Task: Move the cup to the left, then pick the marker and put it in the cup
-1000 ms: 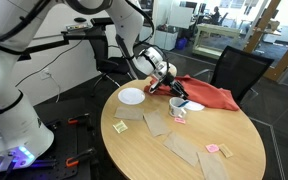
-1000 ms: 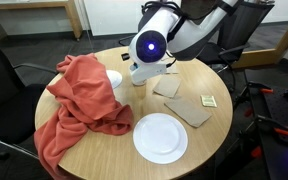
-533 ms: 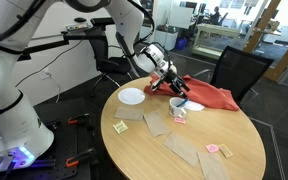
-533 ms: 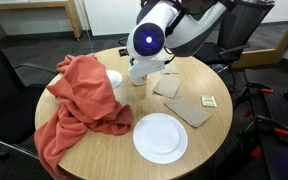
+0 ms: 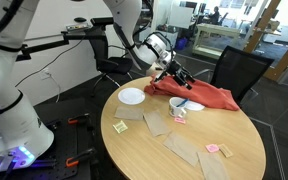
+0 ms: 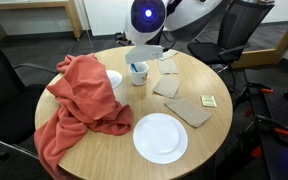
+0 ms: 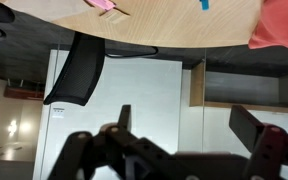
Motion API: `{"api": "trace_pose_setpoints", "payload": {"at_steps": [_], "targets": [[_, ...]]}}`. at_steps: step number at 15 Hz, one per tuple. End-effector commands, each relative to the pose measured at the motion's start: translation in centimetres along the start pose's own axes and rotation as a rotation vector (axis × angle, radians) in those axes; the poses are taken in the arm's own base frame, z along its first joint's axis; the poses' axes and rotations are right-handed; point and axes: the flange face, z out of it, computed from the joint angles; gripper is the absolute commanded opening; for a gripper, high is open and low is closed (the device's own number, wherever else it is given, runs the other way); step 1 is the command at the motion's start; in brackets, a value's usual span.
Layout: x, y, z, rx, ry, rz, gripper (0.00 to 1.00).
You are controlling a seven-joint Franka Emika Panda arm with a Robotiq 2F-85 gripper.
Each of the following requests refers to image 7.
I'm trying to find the pink sticky note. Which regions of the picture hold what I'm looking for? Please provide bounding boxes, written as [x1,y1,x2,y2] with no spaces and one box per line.
[84,0,117,12]

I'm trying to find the red stool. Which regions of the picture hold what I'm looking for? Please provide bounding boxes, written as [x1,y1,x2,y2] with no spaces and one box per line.
[3,79,46,102]

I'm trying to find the orange fleece blanket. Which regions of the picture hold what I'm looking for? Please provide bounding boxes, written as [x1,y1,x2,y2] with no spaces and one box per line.
[248,0,288,53]

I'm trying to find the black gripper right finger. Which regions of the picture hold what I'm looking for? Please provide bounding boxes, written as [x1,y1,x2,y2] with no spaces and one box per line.
[228,104,288,180]

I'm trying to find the blue marker pen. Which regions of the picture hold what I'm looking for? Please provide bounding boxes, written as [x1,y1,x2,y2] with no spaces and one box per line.
[198,0,211,11]

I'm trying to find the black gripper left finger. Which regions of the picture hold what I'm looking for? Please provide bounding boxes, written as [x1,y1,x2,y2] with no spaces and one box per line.
[47,104,176,180]

